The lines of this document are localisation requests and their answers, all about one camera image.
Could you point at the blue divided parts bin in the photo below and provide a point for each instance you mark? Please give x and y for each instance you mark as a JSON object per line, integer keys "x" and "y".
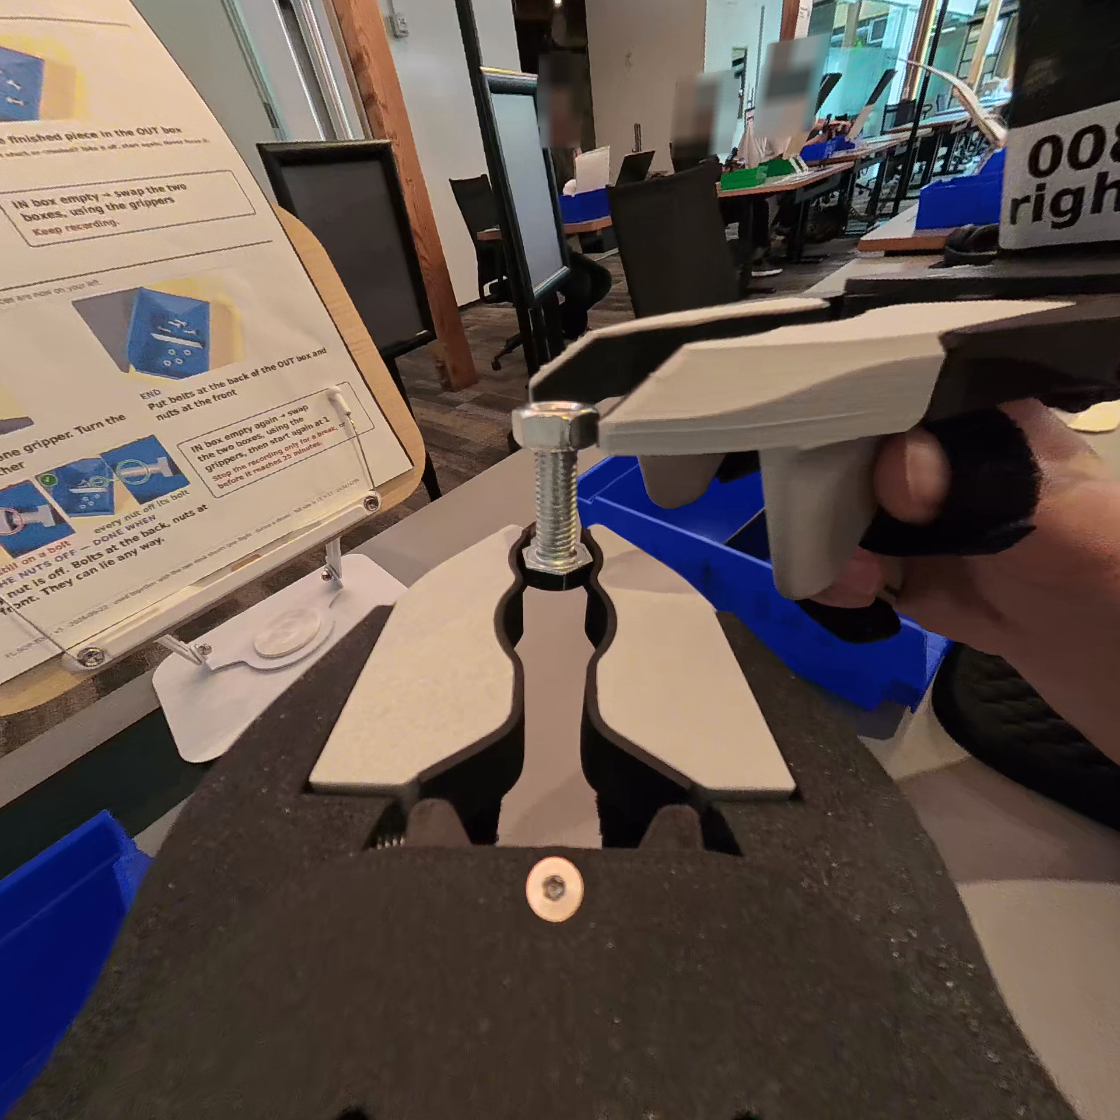
{"x": 52, "y": 946}

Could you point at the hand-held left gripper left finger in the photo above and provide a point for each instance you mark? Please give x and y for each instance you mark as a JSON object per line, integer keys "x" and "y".
{"x": 420, "y": 683}

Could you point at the silver hex bolt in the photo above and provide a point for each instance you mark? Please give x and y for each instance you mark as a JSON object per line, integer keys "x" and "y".
{"x": 556, "y": 499}

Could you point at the black mesh armrest pad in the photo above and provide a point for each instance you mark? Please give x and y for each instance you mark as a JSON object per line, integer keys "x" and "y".
{"x": 1024, "y": 745}

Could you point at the rounded wooden board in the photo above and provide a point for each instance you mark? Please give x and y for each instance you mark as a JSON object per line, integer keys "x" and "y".
{"x": 389, "y": 394}

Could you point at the green plastic bin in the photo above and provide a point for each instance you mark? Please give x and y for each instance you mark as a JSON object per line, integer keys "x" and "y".
{"x": 752, "y": 175}

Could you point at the silver hex nut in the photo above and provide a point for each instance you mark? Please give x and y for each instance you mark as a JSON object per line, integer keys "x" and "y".
{"x": 534, "y": 561}

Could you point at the blue storage bin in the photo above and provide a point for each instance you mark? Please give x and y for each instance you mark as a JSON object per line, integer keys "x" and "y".
{"x": 581, "y": 209}
{"x": 957, "y": 198}

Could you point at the blue plastic tray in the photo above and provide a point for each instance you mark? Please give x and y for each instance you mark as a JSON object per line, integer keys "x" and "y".
{"x": 874, "y": 674}

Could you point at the black bin divider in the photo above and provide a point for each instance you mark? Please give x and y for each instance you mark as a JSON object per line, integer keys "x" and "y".
{"x": 750, "y": 535}

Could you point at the black framed panel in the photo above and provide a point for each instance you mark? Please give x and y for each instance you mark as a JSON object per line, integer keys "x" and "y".
{"x": 349, "y": 246}

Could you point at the screen on black floor stand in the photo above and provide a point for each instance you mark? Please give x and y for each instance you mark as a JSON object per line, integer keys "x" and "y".
{"x": 525, "y": 193}

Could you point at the black office chair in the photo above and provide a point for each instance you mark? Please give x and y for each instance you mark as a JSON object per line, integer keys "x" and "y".
{"x": 673, "y": 246}
{"x": 477, "y": 219}

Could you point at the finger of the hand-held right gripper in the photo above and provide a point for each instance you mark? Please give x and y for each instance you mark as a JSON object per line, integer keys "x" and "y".
{"x": 786, "y": 386}
{"x": 656, "y": 338}

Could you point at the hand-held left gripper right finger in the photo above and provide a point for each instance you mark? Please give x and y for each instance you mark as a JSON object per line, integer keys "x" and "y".
{"x": 682, "y": 683}

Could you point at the black headphones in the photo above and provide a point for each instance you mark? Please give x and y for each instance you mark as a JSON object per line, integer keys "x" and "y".
{"x": 970, "y": 246}

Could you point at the wooden-top desk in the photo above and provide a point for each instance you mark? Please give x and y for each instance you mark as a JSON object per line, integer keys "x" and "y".
{"x": 590, "y": 227}

